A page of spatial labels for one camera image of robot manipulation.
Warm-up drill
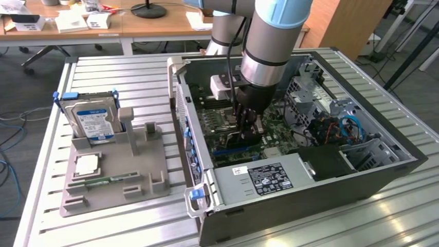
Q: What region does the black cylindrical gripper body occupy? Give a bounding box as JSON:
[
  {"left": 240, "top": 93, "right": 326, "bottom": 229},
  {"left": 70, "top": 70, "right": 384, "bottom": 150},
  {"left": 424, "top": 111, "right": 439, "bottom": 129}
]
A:
[{"left": 233, "top": 82, "right": 277, "bottom": 116}]

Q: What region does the green GPU card black cooler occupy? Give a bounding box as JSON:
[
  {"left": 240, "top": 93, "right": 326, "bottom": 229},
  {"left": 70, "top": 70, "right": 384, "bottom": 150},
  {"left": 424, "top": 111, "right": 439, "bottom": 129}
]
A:
[{"left": 218, "top": 130, "right": 261, "bottom": 154}]

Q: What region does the green motherboard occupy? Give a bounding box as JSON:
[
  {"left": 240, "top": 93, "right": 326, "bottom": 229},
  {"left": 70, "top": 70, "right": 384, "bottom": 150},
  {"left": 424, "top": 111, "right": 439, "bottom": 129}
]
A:
[{"left": 197, "top": 96, "right": 302, "bottom": 168}]

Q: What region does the CPU socket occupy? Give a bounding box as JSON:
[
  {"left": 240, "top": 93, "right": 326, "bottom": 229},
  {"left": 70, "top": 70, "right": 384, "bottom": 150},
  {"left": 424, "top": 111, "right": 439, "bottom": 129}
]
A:
[{"left": 214, "top": 107, "right": 240, "bottom": 129}]

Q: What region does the blue expansion slot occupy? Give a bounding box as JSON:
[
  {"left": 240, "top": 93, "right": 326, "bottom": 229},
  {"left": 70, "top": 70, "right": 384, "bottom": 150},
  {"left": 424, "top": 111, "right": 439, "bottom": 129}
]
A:
[{"left": 212, "top": 147, "right": 248, "bottom": 157}]

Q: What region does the perforated metal disk bay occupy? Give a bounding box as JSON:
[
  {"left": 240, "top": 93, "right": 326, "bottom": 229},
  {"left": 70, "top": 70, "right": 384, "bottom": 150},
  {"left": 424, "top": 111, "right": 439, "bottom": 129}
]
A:
[{"left": 284, "top": 76, "right": 338, "bottom": 126}]

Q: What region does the black plastic shroud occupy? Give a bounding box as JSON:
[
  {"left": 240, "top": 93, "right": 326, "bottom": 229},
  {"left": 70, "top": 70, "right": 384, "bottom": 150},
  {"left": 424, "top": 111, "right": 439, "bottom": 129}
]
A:
[{"left": 297, "top": 143, "right": 357, "bottom": 181}]

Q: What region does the silver power supply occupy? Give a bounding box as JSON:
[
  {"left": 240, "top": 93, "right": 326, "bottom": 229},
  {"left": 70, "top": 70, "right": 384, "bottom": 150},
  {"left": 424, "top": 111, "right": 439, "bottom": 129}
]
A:
[{"left": 205, "top": 153, "right": 316, "bottom": 206}]

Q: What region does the white paper stack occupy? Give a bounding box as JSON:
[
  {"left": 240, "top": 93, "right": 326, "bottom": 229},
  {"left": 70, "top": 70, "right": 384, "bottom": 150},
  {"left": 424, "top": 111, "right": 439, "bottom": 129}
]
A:
[{"left": 185, "top": 11, "right": 213, "bottom": 31}]

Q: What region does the slanted metal disk bay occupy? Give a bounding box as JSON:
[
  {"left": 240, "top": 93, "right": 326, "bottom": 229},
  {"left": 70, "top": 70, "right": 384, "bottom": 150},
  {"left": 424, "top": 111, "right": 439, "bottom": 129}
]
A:
[{"left": 338, "top": 138, "right": 401, "bottom": 172}]

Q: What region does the open black PC case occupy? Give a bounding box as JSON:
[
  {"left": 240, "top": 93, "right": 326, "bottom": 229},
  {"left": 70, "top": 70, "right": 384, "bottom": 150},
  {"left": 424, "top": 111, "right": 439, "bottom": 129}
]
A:
[{"left": 165, "top": 50, "right": 429, "bottom": 246}]

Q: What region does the wooden cabinet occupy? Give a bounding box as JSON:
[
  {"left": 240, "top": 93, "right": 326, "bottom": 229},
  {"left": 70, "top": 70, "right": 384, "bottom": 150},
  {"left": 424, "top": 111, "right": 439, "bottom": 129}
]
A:
[{"left": 301, "top": 0, "right": 393, "bottom": 62}]

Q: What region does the wooden desk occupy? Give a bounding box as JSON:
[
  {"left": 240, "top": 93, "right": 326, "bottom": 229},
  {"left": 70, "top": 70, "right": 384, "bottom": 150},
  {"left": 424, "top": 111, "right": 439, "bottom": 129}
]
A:
[{"left": 0, "top": 0, "right": 309, "bottom": 48}]

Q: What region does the grey parts rack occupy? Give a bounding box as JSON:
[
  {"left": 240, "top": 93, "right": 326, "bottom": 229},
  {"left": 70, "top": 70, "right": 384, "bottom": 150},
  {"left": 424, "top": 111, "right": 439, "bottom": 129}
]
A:
[{"left": 59, "top": 107, "right": 172, "bottom": 218}]

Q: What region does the silver hard disk blue label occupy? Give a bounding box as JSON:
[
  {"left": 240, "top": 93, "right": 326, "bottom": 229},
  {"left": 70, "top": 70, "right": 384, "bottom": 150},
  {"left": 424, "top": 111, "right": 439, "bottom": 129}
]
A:
[{"left": 57, "top": 99, "right": 118, "bottom": 142}]

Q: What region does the black lamp base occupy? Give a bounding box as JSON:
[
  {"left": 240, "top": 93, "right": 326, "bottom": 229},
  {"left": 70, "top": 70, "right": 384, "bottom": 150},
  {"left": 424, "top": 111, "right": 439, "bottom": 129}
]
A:
[{"left": 129, "top": 0, "right": 168, "bottom": 19}]

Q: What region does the black stand pole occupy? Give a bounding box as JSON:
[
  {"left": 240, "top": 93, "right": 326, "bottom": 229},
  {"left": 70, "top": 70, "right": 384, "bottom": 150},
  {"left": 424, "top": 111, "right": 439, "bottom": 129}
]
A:
[{"left": 382, "top": 25, "right": 439, "bottom": 91}]

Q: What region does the green RAM stick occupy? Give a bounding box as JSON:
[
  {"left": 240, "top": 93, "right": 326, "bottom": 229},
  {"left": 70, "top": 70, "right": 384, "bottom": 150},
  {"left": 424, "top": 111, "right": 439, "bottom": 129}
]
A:
[{"left": 67, "top": 173, "right": 141, "bottom": 186}]

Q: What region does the silver CPU chip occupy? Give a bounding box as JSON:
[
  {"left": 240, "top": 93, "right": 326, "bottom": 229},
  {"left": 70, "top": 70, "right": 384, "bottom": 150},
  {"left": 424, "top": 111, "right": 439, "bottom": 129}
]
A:
[{"left": 74, "top": 155, "right": 99, "bottom": 175}]

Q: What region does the blue disk caddy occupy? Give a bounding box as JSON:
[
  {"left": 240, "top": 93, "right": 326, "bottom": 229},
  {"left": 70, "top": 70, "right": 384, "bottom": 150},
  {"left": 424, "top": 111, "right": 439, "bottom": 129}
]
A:
[{"left": 51, "top": 89, "right": 119, "bottom": 114}]

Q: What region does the small white printed box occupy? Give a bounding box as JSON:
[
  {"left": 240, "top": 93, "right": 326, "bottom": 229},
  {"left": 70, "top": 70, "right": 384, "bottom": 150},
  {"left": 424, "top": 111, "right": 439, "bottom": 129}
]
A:
[{"left": 85, "top": 12, "right": 110, "bottom": 29}]

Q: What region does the open white cardboard box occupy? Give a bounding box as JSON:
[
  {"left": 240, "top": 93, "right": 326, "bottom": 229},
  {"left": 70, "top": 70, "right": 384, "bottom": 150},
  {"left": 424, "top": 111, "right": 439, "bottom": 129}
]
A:
[{"left": 54, "top": 10, "right": 89, "bottom": 33}]

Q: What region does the black chair base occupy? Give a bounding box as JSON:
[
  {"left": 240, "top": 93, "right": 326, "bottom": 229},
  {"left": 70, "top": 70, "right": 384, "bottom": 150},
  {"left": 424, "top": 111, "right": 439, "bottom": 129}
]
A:
[{"left": 19, "top": 45, "right": 71, "bottom": 75}]

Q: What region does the white box black print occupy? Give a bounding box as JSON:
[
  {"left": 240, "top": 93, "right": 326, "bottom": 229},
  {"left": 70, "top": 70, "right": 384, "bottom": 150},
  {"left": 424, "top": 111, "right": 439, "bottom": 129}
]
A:
[{"left": 13, "top": 22, "right": 45, "bottom": 32}]

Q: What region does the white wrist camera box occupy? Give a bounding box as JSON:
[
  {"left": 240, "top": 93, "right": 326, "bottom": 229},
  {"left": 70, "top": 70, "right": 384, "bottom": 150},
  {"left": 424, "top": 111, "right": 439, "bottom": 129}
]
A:
[{"left": 209, "top": 74, "right": 237, "bottom": 100}]

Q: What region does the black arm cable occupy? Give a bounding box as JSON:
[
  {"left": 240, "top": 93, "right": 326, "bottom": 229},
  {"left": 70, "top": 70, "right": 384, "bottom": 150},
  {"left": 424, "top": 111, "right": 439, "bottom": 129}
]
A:
[{"left": 225, "top": 0, "right": 248, "bottom": 114}]

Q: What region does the blue wire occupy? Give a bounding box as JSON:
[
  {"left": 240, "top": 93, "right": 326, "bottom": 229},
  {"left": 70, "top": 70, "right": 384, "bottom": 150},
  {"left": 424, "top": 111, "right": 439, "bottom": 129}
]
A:
[{"left": 337, "top": 115, "right": 366, "bottom": 145}]

